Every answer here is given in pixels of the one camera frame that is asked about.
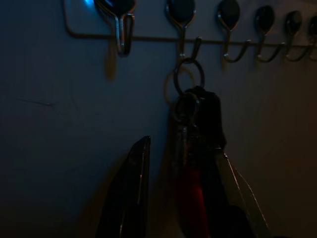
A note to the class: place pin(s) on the silver keys with red tag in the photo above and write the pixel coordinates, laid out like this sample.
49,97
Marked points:
192,198

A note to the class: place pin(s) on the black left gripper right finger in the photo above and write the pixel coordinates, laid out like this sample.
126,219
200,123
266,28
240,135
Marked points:
210,119

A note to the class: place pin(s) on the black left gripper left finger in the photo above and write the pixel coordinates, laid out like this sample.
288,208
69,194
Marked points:
131,188

